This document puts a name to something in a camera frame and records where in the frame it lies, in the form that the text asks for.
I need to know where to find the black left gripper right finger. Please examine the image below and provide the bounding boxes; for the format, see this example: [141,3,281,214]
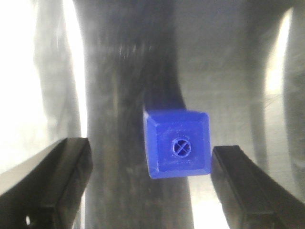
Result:
[211,146,305,229]

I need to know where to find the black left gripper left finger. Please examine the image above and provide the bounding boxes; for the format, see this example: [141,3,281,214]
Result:
[0,137,92,229]

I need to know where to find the blue bottle part with neck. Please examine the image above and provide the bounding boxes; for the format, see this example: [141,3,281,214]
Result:
[143,109,211,179]

